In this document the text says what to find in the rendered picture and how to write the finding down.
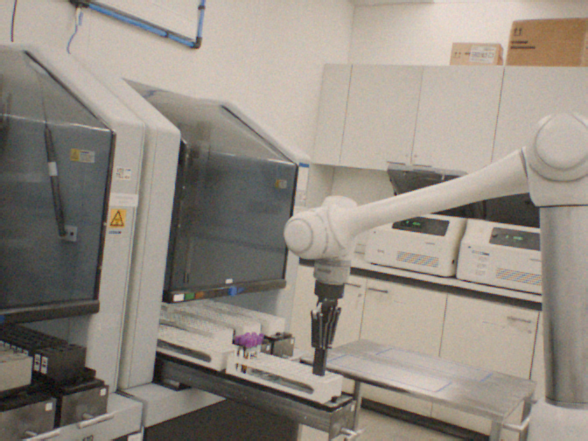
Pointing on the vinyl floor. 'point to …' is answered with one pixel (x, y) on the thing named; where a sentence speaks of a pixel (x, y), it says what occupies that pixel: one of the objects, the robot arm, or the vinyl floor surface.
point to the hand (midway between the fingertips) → (319, 360)
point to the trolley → (431, 383)
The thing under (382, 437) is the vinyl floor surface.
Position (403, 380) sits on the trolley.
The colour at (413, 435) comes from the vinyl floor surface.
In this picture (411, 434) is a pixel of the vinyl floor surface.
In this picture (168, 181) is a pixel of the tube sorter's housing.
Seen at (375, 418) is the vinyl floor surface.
